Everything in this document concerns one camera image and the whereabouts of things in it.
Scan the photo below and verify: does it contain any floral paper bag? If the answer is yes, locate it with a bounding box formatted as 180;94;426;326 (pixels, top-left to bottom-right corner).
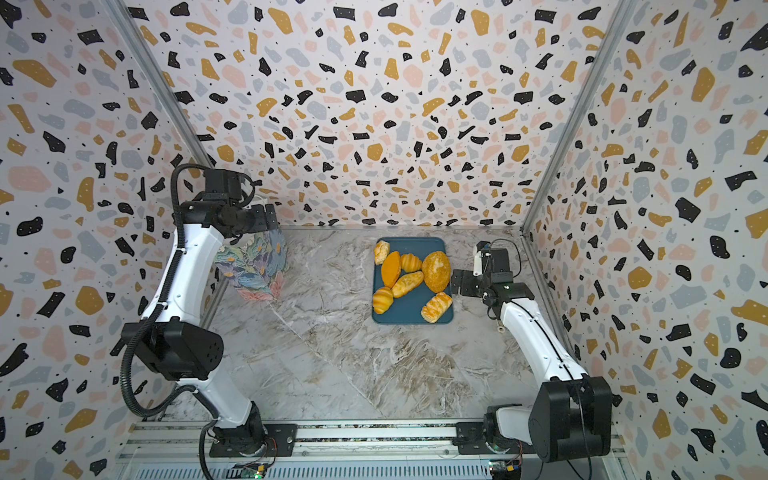
214;229;288;301

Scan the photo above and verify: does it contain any braided pastry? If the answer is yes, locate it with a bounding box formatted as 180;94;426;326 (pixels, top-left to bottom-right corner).
421;292;453;324

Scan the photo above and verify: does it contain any striped croissant bun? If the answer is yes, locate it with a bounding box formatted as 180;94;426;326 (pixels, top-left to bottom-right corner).
372;286;394;315

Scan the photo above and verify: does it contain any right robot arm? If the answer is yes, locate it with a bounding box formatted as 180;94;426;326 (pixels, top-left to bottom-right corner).
451;241;613;463

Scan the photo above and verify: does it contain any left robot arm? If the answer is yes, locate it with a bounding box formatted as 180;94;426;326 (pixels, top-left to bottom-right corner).
119;163;278;455

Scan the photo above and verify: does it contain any large round bread loaf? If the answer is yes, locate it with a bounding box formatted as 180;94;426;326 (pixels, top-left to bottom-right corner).
421;251;452;293

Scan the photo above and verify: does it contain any long bread roll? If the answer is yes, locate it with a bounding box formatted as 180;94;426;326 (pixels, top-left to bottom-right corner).
391;271;424;299

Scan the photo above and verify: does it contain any orange oval bread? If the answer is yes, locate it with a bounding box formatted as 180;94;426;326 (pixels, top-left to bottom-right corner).
381;251;401;288

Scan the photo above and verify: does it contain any small crusty bread piece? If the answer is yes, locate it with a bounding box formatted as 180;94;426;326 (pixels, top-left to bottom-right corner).
374;240;390;265

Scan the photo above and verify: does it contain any teal tray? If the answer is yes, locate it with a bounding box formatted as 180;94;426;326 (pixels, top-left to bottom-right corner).
371;237;454;325

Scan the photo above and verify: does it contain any small ridged bun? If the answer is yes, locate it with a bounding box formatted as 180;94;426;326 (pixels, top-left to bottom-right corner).
400;253;422;273

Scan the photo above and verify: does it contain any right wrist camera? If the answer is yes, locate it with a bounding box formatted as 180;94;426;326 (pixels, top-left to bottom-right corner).
473;241;490;276

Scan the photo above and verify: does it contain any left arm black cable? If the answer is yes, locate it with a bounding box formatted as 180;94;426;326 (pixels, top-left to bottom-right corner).
119;163;211;419

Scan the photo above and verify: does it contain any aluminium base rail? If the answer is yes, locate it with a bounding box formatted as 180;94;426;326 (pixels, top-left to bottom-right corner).
111;419;634;479

